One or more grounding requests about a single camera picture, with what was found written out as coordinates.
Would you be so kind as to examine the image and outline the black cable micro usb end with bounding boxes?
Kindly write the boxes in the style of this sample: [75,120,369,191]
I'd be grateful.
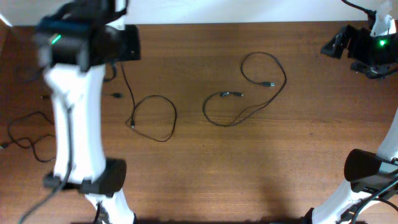
[119,64,178,142]

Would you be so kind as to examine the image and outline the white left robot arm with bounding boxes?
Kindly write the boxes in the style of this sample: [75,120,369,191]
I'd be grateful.
[34,1,139,223]

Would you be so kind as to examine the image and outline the separated black usb cable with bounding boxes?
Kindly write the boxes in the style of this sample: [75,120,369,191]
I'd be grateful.
[0,93,57,164]

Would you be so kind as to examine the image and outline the black cable long loop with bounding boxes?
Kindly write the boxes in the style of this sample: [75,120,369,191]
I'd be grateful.
[201,52,287,128]

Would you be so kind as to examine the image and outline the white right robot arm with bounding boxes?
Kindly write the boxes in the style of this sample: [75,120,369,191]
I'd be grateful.
[302,26,397,223]

